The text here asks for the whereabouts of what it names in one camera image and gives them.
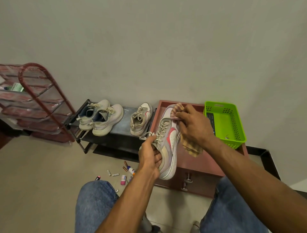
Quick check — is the green plastic basket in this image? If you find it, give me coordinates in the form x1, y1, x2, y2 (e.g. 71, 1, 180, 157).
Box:
203, 101, 247, 149

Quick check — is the white pink sneaker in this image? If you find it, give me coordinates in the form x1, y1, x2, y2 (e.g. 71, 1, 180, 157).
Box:
139, 104, 181, 181
130, 102, 153, 137

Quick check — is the red metal rack plastic-wrapped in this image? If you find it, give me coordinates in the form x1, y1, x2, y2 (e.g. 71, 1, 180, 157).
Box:
0, 63, 76, 144

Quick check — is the red-brown drawer cabinet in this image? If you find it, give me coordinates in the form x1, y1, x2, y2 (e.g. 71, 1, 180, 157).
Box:
150, 100, 250, 198

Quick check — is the person's right hand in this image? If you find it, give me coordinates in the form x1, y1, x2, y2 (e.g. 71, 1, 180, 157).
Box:
174, 104, 217, 152

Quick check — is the person's left forearm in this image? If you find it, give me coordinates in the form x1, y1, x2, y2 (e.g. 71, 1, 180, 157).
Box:
96, 168, 161, 233

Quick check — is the person's right forearm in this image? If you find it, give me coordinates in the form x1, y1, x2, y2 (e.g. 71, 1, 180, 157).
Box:
206, 141, 307, 233

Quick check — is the striped yellow cleaning cloth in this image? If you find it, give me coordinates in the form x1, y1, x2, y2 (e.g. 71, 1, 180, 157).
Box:
170, 102, 204, 158

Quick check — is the green white packet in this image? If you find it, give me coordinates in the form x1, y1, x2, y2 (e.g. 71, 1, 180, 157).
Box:
4, 83, 24, 92

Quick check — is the person's left hand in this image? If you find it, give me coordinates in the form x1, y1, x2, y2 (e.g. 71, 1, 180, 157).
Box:
138, 135, 163, 179

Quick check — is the black remote control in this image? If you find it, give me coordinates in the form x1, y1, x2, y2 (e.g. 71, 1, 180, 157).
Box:
206, 112, 216, 136

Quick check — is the black shoe rack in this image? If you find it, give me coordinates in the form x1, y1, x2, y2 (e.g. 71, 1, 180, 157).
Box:
63, 99, 158, 161

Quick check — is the person's right leg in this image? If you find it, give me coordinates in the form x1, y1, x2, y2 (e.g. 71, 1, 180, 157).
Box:
200, 176, 269, 233

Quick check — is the grey-blue sneaker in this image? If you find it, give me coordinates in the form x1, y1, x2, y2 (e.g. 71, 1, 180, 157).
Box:
90, 103, 124, 137
76, 99, 111, 131

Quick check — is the black baseboard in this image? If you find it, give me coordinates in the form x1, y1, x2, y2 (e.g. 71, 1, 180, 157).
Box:
246, 145, 307, 200

